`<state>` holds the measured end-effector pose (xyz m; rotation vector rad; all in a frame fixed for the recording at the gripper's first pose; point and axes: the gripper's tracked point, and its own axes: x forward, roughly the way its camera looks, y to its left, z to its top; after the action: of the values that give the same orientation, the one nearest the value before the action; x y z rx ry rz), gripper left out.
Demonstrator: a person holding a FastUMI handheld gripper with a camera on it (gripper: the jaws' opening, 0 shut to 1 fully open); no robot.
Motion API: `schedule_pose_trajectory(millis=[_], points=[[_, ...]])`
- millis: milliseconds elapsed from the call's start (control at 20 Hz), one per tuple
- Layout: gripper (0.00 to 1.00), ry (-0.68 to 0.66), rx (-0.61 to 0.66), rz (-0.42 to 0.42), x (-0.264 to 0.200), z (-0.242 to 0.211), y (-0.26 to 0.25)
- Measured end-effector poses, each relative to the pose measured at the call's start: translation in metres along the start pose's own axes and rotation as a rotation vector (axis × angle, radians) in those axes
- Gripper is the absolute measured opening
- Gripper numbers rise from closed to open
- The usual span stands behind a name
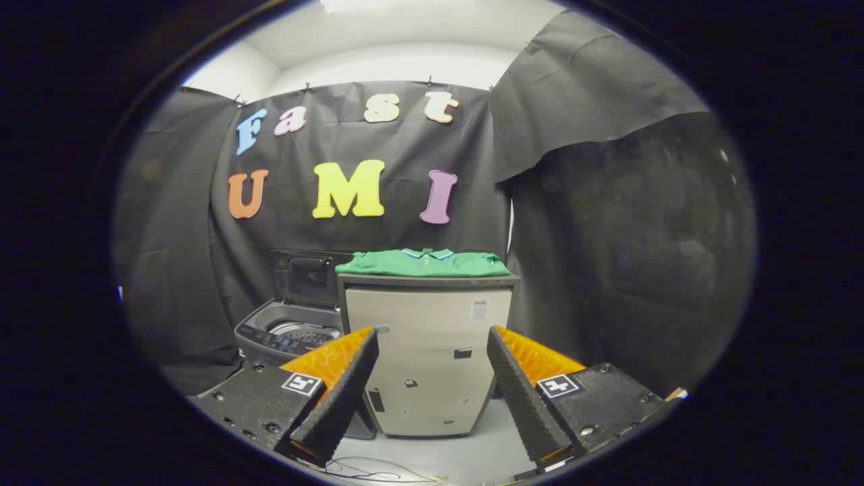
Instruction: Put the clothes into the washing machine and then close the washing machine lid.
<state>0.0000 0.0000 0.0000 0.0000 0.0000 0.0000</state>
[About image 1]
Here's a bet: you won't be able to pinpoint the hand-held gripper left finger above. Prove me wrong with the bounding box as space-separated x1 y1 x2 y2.
189 326 381 467

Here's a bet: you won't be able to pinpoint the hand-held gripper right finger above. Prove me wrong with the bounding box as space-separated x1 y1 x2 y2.
486 325 667 473

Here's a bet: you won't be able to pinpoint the grey washing machine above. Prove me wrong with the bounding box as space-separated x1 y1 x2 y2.
234 300 379 440

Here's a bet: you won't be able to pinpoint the green polo shirt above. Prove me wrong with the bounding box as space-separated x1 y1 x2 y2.
335 248 512 278

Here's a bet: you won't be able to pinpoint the beige cabinet with dark top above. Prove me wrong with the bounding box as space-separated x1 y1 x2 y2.
336 273 522 438

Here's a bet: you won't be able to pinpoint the thin black floor cables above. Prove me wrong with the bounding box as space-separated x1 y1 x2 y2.
290 456 443 484

